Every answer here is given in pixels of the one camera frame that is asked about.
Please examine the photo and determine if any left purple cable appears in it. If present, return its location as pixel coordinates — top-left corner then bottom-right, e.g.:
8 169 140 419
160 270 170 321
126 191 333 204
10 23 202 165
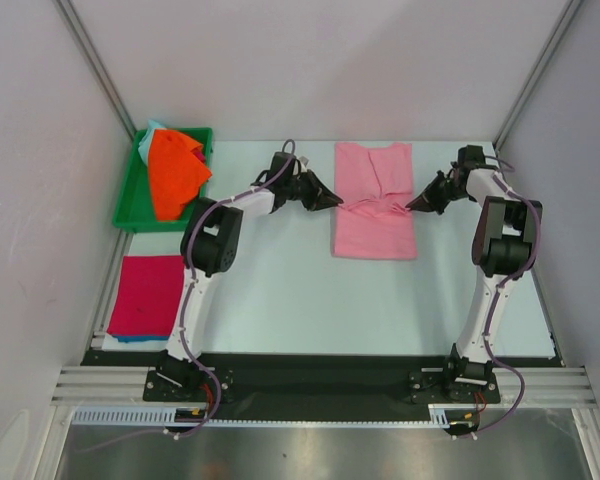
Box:
77 138 301 454

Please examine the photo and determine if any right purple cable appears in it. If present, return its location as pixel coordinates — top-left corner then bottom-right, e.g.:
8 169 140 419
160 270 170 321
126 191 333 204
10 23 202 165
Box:
449 154 542 439

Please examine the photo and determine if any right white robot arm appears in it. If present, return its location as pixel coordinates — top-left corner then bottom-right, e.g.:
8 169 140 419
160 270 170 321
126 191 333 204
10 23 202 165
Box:
407 145 543 365

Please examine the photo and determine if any green plastic bin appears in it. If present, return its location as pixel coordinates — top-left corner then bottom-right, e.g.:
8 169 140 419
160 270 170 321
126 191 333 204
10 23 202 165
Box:
113 127 213 233

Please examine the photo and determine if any pink t shirt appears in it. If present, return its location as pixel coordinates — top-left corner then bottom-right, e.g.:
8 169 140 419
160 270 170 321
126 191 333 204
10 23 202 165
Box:
332 142 418 260

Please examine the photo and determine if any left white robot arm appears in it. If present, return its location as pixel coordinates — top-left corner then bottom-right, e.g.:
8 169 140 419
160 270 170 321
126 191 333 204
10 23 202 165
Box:
166 151 343 362

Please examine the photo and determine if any orange t shirt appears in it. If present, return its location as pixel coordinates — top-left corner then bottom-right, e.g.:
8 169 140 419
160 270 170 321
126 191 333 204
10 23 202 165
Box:
148 129 212 222

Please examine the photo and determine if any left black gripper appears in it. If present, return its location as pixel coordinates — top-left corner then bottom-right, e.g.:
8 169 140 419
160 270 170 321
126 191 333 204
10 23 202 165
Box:
283 170 341 212

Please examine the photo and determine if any light blue t shirt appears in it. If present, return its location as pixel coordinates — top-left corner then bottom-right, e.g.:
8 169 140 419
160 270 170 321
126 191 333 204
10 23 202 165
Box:
137 120 166 166

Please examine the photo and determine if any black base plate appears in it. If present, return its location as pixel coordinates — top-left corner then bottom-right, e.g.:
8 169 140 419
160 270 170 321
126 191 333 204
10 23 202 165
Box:
79 349 501 422

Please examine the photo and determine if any folded blue t shirt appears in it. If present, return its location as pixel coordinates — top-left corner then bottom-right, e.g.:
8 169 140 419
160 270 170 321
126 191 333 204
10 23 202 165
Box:
109 334 169 343

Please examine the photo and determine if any slotted cable duct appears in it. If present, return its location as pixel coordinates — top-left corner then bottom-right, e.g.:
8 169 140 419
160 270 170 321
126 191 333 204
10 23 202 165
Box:
72 406 472 429

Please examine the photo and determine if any aluminium frame rail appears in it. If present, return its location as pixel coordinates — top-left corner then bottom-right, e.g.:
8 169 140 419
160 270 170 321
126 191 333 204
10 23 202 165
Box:
51 366 597 409

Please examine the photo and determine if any folded magenta t shirt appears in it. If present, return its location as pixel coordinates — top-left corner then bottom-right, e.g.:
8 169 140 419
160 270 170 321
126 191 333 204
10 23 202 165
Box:
107 255 184 336

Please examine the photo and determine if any purple cable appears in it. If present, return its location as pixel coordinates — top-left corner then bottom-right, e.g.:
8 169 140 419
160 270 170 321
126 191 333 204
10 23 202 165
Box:
449 154 542 439
77 138 301 454

